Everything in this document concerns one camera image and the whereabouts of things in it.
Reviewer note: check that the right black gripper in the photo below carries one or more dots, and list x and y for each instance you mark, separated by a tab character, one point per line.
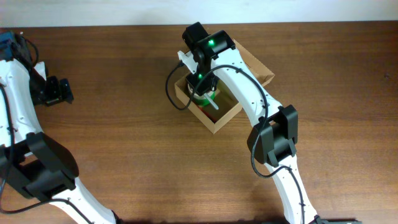
200	87

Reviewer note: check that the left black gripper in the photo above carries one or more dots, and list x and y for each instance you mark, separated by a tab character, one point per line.
57	94

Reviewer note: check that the black permanent marker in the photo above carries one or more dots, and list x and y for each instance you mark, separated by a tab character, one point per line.
211	102

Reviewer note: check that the green tape roll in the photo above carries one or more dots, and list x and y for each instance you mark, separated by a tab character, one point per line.
201	102

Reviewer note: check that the brown cardboard box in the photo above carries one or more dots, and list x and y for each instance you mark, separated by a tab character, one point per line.
227	109

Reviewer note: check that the orange utility knife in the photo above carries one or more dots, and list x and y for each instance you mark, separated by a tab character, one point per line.
212	118

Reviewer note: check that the cream masking tape roll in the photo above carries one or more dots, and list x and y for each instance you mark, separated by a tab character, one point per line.
197	96

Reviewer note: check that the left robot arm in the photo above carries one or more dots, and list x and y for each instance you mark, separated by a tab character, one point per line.
32	163

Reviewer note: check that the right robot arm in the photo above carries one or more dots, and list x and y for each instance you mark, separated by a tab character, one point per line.
215	57

